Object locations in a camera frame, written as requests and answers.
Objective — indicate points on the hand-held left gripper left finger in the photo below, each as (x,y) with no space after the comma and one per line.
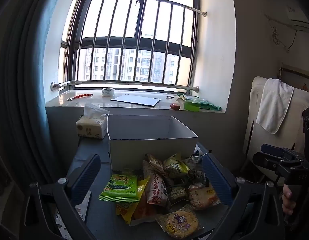
(85,177)

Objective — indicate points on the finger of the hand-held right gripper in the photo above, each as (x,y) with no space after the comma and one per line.
(267,163)
(274,150)

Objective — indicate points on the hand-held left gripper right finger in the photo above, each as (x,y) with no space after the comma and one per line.
(217,180)

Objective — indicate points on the round brown cracker packet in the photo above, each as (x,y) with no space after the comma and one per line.
(202,196)

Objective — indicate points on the clear grey snack packet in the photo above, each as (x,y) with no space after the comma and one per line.
(194,172)

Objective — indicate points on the green snack packet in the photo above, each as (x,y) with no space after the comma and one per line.
(119,187)

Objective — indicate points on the small dark green packet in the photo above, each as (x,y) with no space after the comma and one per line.
(178,193)

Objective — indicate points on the yellow packet with green print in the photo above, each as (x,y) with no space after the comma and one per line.
(127,211)

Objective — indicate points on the round yellow cracker packet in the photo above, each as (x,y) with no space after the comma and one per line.
(178,223)

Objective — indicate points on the red and white snack packet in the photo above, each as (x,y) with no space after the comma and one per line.
(157,190)

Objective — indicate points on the tan snack packet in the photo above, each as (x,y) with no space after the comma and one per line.
(154,163)

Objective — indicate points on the white cardboard box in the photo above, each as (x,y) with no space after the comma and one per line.
(154,150)

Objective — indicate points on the person's right hand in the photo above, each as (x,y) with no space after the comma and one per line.
(289,200)

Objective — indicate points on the cream chair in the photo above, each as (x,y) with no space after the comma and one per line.
(254,135)

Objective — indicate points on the white towel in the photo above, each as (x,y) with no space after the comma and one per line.
(273,105)

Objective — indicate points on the cream tissue pack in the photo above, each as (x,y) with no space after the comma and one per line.
(90,127)

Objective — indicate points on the green plastic bag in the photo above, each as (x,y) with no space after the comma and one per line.
(209,105)

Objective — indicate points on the green tape roll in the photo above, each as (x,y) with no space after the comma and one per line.
(191,105)

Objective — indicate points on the small red object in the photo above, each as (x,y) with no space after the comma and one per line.
(175,106)

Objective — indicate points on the clear tape roll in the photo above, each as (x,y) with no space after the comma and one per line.
(107,92)

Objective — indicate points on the yellow-green folded paper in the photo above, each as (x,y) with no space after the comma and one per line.
(180,96)

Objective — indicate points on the dark flat board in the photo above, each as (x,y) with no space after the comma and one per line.
(135,100)

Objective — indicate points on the steel window guard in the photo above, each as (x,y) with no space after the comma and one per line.
(124,83)

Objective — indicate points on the blue-grey curtain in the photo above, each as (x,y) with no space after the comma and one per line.
(27,80)

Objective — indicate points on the white air conditioner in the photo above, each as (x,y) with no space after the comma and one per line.
(295,17)

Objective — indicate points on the dark framed window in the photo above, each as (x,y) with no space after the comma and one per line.
(142,42)

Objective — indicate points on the wooden frame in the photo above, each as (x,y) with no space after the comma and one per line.
(298,73)

